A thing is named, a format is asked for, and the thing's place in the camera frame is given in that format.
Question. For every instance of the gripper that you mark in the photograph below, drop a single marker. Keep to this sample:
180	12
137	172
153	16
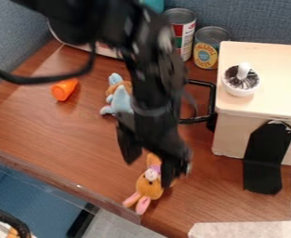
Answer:
158	133

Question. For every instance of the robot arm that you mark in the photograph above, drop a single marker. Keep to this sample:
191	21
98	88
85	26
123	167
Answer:
110	18

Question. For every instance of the blue plush toy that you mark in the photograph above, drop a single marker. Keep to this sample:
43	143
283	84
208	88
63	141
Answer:
120	99

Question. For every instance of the orange toy carrot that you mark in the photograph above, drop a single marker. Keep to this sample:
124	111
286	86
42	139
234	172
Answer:
64	89

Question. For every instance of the cream toy stove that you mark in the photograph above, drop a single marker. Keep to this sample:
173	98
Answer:
267	102

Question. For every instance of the teal toy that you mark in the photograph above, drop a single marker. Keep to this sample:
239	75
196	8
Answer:
155	4

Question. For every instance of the orange plush bunny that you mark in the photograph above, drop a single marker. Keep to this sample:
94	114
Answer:
148	186

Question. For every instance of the white box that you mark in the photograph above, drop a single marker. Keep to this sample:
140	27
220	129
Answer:
108	51

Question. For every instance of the yellow and blue can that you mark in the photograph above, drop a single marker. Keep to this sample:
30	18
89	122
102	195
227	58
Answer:
207	49

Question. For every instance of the red and white can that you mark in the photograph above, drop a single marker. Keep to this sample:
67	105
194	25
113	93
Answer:
185	31

